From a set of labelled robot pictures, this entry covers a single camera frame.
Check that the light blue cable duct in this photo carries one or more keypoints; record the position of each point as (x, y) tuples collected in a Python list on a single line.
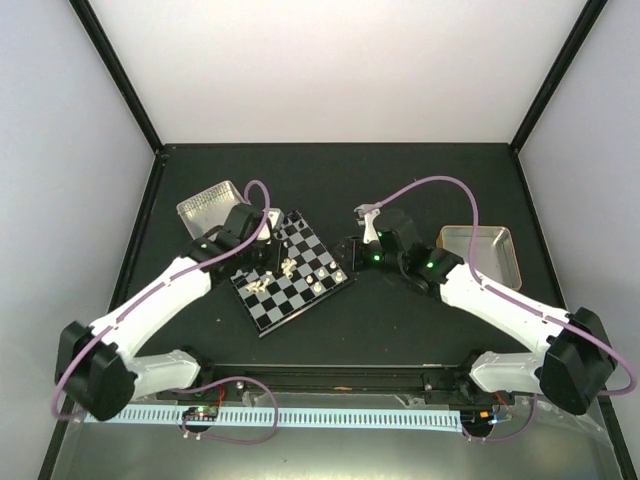
[(427, 420)]

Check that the right circuit board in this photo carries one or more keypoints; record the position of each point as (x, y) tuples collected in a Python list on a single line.
[(484, 417)]

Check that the pile of white chess pieces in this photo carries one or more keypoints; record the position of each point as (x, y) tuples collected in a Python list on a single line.
[(286, 271)]

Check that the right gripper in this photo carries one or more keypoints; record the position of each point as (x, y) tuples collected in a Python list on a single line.
[(353, 258)]

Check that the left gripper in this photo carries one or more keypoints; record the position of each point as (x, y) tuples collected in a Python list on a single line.
[(274, 263)]

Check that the pink metal tin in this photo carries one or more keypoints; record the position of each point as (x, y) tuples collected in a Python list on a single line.
[(209, 208)]

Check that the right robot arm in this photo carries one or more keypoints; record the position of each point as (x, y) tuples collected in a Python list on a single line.
[(568, 358)]

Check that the black mounting rail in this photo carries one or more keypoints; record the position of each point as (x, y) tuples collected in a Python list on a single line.
[(451, 382)]

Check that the circuit board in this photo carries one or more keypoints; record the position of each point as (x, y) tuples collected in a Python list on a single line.
[(201, 414), (484, 417)]

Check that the left circuit board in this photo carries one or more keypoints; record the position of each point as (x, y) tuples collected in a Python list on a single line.
[(201, 414)]

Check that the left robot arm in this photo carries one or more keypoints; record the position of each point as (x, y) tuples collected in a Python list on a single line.
[(98, 365)]

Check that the black chess pieces row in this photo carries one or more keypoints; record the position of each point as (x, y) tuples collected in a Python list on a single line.
[(292, 224)]

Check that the gold metal tin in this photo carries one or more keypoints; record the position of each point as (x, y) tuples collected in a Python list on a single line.
[(494, 251)]

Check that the black white chessboard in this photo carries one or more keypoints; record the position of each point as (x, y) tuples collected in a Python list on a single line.
[(285, 299)]

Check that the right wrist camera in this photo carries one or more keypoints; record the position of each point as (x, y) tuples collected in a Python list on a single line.
[(365, 216)]

